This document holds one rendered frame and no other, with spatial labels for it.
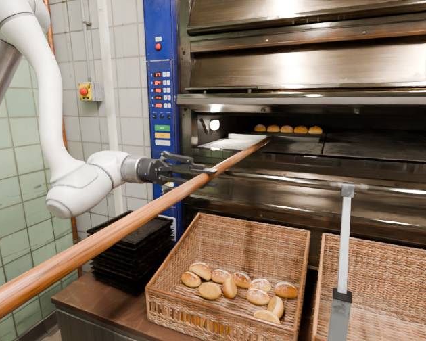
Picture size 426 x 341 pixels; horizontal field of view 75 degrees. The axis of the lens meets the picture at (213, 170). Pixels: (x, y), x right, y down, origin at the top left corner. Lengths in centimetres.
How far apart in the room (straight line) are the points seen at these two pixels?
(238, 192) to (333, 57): 70
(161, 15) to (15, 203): 124
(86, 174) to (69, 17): 122
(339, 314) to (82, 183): 73
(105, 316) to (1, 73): 95
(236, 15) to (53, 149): 90
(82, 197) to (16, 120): 107
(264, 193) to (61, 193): 86
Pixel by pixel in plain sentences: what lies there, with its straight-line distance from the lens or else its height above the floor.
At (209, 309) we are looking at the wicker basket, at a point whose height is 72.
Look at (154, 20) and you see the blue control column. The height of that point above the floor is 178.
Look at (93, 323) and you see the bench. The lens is 139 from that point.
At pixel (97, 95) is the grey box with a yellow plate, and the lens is 169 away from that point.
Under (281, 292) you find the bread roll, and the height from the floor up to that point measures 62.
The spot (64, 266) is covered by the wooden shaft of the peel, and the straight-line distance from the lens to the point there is 42.
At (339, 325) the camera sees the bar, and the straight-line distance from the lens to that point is 82.
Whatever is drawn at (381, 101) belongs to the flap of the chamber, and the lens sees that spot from 110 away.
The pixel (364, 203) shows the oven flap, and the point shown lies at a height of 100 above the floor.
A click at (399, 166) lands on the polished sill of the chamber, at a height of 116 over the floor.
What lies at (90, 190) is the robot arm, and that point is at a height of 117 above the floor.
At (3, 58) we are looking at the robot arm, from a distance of 115.
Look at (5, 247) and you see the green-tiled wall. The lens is 189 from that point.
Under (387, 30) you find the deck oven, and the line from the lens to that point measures 127.
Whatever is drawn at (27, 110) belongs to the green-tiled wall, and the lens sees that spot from 186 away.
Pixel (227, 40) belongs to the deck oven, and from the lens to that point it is 135.
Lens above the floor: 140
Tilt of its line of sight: 14 degrees down
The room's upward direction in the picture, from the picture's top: straight up
